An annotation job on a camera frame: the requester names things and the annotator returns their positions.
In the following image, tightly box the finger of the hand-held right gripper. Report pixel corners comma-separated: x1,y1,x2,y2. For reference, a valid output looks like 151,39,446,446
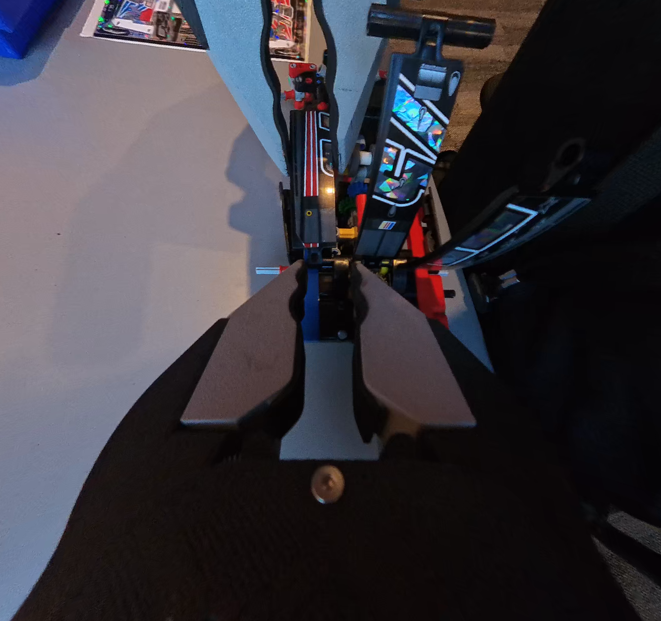
181,0,290,175
308,0,410,173

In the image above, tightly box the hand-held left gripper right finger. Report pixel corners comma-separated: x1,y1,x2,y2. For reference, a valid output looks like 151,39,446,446
350,262,477,443

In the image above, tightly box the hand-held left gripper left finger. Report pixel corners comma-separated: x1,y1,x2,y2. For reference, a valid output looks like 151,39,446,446
181,260,305,428

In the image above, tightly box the toy brick car model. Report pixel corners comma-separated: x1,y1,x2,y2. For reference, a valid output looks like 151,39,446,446
255,61,459,344

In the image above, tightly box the red striped black curved panel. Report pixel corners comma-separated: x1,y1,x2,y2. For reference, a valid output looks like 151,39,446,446
288,110,340,251

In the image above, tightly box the grey desk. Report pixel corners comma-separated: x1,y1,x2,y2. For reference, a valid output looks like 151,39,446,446
0,0,495,621

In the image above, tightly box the holographic sticker sheet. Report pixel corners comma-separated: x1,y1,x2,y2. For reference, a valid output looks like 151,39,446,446
80,0,312,61

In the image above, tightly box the blue plastic bin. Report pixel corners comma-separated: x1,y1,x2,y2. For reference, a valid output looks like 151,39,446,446
0,0,87,60

